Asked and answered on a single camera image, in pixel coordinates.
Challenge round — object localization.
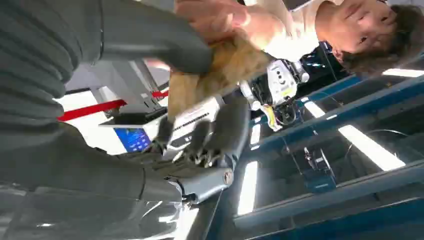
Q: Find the white device with black slots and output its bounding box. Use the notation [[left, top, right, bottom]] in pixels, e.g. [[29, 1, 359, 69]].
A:
[[168, 96, 227, 151]]

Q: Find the grey kiosk stand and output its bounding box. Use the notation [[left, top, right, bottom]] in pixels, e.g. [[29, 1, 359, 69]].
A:
[[82, 59, 168, 129]]

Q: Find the ceiling light panel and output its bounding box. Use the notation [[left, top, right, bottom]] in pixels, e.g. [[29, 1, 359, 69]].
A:
[[382, 67, 424, 79], [337, 124, 407, 172], [237, 160, 259, 217], [250, 123, 262, 146], [303, 100, 328, 119]]

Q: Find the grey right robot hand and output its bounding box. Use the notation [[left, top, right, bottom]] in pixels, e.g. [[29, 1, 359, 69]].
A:
[[0, 0, 251, 206]]

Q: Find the red barrier strip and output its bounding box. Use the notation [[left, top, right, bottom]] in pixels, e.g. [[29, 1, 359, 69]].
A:
[[57, 89, 170, 122]]

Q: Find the blue display screen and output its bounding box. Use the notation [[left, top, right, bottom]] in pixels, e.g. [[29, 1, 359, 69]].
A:
[[114, 127, 152, 154]]

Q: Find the person's left hand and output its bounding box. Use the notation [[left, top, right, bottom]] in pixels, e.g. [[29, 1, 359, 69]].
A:
[[175, 0, 252, 45]]

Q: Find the person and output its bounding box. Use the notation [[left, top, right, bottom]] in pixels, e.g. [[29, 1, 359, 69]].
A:
[[175, 0, 424, 75]]

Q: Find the dark ceiling-mounted box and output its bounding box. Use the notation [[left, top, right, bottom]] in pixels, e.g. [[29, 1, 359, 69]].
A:
[[302, 147, 338, 194]]

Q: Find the white device with black cables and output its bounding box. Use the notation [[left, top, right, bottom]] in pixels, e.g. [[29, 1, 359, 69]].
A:
[[240, 59, 311, 132]]

